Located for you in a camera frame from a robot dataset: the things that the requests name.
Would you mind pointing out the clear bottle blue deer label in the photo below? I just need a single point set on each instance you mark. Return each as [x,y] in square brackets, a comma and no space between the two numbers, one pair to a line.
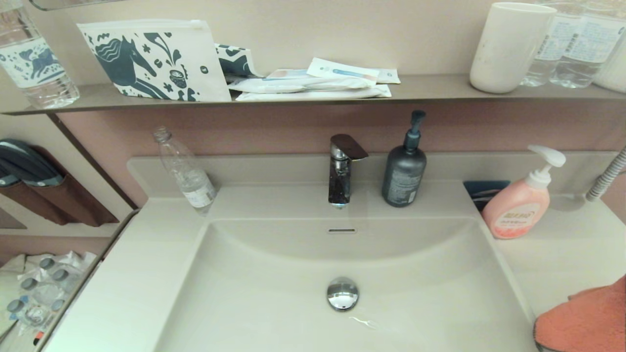
[34,63]

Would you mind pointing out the dark grey hair dryer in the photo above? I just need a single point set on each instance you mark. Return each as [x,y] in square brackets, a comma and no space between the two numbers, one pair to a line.
[24,164]

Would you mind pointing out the brown wall holder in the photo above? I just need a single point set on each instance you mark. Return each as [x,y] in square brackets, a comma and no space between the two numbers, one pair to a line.
[73,205]

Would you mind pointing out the white sachet blue stripe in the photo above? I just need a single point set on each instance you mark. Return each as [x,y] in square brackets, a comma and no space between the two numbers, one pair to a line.
[342,69]

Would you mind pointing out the small blue print pouch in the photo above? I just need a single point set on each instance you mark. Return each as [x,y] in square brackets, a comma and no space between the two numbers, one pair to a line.
[235,61]

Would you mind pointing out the dark grey pump bottle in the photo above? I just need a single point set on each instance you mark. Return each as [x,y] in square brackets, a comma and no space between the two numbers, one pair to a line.
[403,176]

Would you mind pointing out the chrome drain stopper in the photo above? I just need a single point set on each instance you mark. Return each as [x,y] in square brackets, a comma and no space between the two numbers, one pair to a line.
[342,293]

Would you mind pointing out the pink pump soap bottle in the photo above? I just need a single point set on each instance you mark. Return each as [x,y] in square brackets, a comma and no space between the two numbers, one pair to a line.
[516,210]

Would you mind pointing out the white pouch blue horse print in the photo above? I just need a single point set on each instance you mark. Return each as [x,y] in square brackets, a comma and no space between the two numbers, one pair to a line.
[146,58]

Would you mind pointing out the dark blue soap dish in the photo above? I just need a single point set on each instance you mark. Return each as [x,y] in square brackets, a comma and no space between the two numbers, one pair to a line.
[481,188]

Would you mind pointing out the beige towel rail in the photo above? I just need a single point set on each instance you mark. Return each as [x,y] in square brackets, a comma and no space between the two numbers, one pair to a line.
[73,299]

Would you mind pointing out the empty clear plastic bottle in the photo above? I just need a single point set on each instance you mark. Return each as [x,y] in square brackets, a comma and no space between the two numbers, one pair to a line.
[188,176]

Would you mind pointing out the clear water bottle white label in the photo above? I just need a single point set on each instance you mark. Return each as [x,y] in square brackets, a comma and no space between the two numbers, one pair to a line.
[584,54]
[543,58]

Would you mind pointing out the grey wall shelf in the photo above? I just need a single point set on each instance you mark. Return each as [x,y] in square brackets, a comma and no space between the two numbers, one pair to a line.
[440,90]

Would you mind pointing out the orange microfibre cloth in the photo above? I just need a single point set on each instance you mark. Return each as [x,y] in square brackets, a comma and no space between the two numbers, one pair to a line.
[587,322]

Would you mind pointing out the small white sachet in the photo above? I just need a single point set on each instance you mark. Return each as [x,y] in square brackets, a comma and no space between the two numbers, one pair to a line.
[389,76]

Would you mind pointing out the white ribbed container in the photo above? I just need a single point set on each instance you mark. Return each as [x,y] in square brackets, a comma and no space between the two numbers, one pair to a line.
[615,68]

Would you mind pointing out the tall white cup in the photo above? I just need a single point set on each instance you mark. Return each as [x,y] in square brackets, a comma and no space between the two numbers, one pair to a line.
[508,49]

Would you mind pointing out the white wash basin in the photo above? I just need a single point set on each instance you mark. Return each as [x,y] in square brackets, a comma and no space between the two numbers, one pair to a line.
[274,274]

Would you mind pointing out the clear water bottle grey cap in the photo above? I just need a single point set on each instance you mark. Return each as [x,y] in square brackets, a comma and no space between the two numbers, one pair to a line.
[29,284]
[15,306]
[46,264]
[60,276]
[57,305]

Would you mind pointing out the white sachet peach print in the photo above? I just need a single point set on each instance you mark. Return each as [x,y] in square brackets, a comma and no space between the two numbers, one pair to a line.
[288,74]

